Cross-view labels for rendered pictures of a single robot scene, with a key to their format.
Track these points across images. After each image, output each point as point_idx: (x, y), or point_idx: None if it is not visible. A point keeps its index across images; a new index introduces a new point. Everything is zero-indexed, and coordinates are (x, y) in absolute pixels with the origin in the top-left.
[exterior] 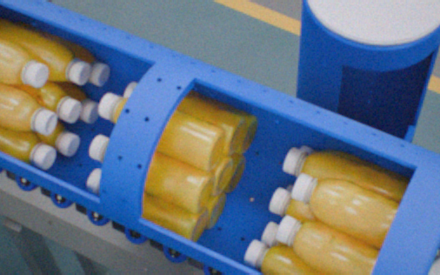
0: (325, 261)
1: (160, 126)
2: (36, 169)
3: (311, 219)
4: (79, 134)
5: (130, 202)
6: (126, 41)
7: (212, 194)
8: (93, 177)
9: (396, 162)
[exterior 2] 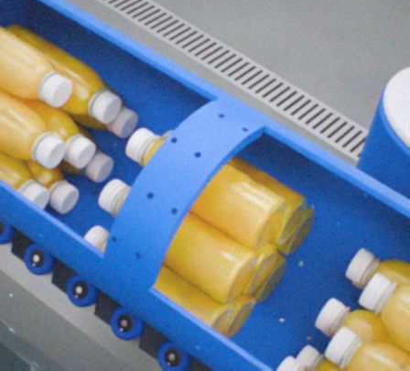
0: None
1: (214, 167)
2: (27, 199)
3: None
4: None
5: (146, 259)
6: (183, 70)
7: (244, 289)
8: (93, 233)
9: None
